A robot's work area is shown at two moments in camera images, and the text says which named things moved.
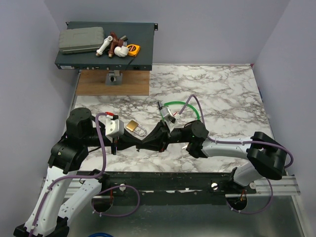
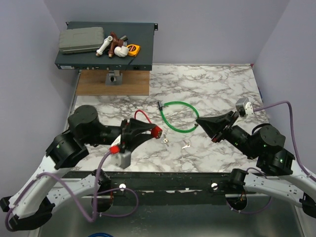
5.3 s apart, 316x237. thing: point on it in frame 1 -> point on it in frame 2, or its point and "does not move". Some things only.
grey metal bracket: (114, 78) does not move
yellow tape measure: (134, 50) does not move
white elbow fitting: (121, 51) does not move
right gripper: (158, 139) -> (212, 126)
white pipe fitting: (104, 46) does not move
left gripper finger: (131, 140) -> (136, 126)
